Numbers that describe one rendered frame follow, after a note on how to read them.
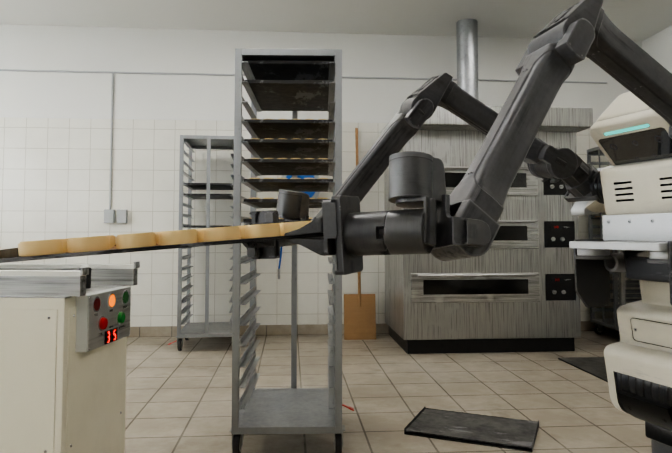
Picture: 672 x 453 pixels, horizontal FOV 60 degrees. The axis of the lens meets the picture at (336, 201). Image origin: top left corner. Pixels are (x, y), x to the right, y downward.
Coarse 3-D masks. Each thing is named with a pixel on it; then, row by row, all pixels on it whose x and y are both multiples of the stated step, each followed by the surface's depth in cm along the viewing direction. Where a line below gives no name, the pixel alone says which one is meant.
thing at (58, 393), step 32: (96, 288) 159; (0, 320) 139; (32, 320) 138; (64, 320) 138; (0, 352) 139; (32, 352) 138; (64, 352) 138; (96, 352) 152; (0, 384) 138; (32, 384) 138; (64, 384) 138; (96, 384) 152; (0, 416) 138; (32, 416) 137; (64, 416) 138; (96, 416) 152; (0, 448) 137; (32, 448) 137; (64, 448) 138; (96, 448) 152
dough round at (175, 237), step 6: (162, 234) 77; (168, 234) 77; (174, 234) 76; (180, 234) 77; (186, 234) 77; (192, 234) 78; (162, 240) 77; (168, 240) 77; (174, 240) 76; (180, 240) 77; (186, 240) 77; (192, 240) 78
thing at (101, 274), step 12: (0, 264) 172; (12, 264) 171; (24, 264) 171; (36, 264) 171; (48, 264) 170; (60, 264) 170; (72, 264) 170; (96, 264) 169; (108, 264) 169; (120, 264) 169; (132, 264) 169; (96, 276) 169; (108, 276) 168; (120, 276) 168; (132, 276) 168
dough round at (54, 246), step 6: (42, 240) 72; (48, 240) 72; (54, 240) 73; (18, 246) 72; (24, 246) 71; (30, 246) 71; (36, 246) 71; (42, 246) 71; (48, 246) 72; (54, 246) 72; (60, 246) 73; (18, 252) 72; (24, 252) 71; (30, 252) 71; (36, 252) 71; (42, 252) 71; (48, 252) 72; (54, 252) 72; (60, 252) 73
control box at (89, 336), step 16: (112, 288) 160; (128, 288) 165; (80, 304) 143; (128, 304) 165; (80, 320) 143; (96, 320) 147; (112, 320) 155; (128, 320) 164; (80, 336) 142; (96, 336) 147; (112, 336) 154
